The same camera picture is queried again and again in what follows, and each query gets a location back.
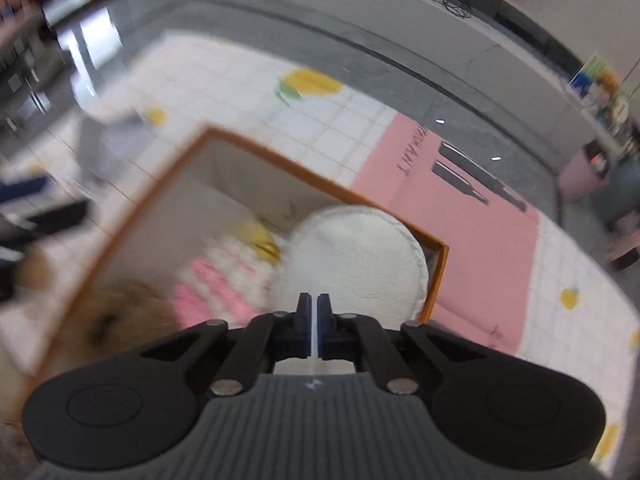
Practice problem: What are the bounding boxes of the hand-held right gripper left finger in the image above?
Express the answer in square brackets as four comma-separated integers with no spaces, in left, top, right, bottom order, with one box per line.
[141,292,314,396]

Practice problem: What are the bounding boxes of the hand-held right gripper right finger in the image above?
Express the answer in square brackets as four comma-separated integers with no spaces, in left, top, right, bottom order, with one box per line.
[317,292,490,396]

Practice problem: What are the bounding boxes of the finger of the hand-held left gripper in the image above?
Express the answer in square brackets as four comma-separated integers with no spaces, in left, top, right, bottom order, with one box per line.
[0,174,52,207]
[22,199,94,237]

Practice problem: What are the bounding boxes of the white round fluffy pad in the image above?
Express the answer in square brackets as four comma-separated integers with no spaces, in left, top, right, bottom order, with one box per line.
[272,205,430,334]

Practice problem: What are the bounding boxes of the pink white knitted cloth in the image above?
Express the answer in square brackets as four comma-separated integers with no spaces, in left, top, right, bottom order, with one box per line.
[170,235,281,331]

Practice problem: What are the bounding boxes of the brown fluffy plush cloth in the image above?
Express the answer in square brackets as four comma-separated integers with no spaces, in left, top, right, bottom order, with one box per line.
[50,280,186,366]

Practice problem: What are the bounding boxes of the orange cardboard box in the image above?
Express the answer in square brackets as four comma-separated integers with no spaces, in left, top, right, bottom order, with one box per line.
[25,126,450,379]

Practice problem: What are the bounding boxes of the grey folding stand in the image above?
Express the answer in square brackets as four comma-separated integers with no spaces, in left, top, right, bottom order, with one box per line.
[75,110,162,187]

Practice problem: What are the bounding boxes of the pink mat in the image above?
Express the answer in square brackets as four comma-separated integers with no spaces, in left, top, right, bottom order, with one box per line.
[350,112,542,357]

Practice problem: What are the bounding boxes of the checked lemon print tablecloth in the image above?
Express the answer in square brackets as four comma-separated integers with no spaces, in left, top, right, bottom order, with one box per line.
[0,30,640,463]

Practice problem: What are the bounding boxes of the pink trash bin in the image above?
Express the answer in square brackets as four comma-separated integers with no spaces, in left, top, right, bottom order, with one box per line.
[557,145,611,201]

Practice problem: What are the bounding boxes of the pink slipper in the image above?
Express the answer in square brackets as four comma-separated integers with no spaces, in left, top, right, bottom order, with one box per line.
[607,232,640,271]

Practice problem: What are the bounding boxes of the grey trash bin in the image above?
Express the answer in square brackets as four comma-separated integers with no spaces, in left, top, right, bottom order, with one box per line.
[592,152,640,234]

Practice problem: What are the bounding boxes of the green picture card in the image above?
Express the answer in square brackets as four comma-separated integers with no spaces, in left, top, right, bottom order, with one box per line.
[567,52,609,96]

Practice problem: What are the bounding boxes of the small brown teddy bear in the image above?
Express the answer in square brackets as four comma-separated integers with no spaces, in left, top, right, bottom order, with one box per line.
[597,70,621,99]

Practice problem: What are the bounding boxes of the black cables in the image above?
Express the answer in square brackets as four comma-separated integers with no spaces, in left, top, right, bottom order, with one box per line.
[432,0,474,19]

